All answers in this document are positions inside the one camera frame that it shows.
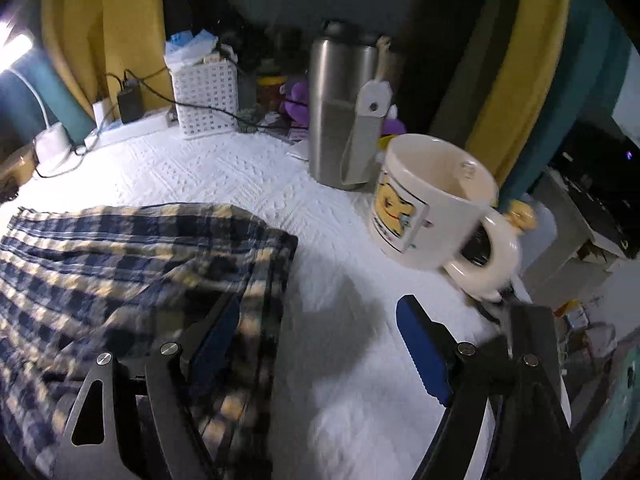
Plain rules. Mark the small yellow duck toy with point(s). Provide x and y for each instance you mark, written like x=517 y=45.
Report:
x=522 y=215

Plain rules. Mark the blue yellow plaid pants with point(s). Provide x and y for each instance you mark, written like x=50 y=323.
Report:
x=115 y=270

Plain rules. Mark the blue white packets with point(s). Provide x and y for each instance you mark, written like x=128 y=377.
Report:
x=187 y=45

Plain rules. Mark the black charger adapter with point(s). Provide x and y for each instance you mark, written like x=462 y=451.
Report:
x=130 y=105

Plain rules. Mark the cream mug with cartoon print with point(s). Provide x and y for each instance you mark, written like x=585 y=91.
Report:
x=400 y=205

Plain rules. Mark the white computer desk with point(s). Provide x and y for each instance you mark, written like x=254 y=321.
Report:
x=565 y=230

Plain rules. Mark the black computer monitor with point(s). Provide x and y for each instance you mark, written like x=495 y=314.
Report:
x=600 y=145

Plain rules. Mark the yellow curtain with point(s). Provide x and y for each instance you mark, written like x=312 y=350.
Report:
x=115 y=25
x=520 y=75

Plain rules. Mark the black keyboard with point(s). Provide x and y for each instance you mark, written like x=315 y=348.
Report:
x=607 y=215

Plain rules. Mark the stainless steel thermos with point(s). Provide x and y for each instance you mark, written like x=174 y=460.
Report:
x=332 y=110

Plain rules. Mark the pile of packages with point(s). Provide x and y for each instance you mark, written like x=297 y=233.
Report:
x=580 y=320

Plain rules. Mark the white textured tablecloth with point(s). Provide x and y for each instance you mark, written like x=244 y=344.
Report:
x=330 y=270

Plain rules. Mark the yellow lidded jar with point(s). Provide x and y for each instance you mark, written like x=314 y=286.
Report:
x=270 y=92

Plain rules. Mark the white perforated plastic basket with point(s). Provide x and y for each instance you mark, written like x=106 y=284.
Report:
x=205 y=100

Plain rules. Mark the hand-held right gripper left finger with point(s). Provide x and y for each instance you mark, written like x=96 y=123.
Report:
x=220 y=345

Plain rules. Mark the teal curtain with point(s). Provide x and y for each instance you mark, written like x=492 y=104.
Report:
x=45 y=95
x=575 y=85

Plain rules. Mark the white desk lamp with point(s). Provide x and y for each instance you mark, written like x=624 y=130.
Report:
x=52 y=145

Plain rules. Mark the purple cloth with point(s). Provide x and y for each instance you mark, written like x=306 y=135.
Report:
x=295 y=100

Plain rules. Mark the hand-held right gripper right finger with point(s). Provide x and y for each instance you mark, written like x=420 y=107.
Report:
x=425 y=355

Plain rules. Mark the white charger adapter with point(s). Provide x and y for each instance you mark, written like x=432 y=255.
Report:
x=101 y=112

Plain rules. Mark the white power strip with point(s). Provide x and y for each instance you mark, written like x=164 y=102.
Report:
x=130 y=130

